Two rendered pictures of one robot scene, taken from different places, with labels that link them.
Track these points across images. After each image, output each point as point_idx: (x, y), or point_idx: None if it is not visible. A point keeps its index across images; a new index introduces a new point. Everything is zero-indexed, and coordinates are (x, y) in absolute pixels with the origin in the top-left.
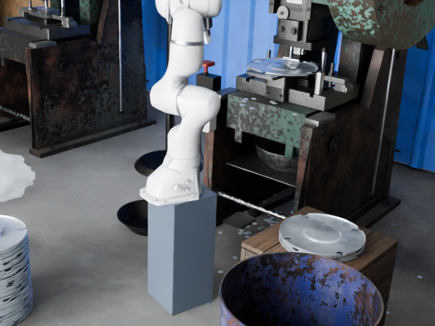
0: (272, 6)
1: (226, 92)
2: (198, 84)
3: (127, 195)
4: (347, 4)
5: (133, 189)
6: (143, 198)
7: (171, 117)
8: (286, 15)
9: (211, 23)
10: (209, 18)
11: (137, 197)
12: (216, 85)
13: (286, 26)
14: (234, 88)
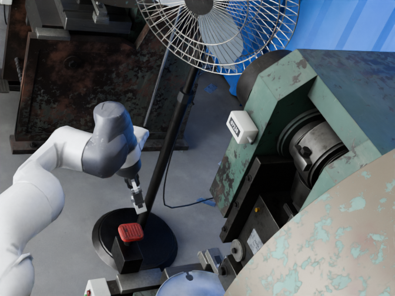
0: (224, 233)
1: (140, 283)
2: (113, 249)
3: (43, 275)
4: None
5: (59, 266)
6: (56, 289)
7: (150, 198)
8: (237, 259)
9: (143, 200)
10: (136, 197)
11: (50, 285)
12: (130, 267)
13: (228, 275)
14: (161, 275)
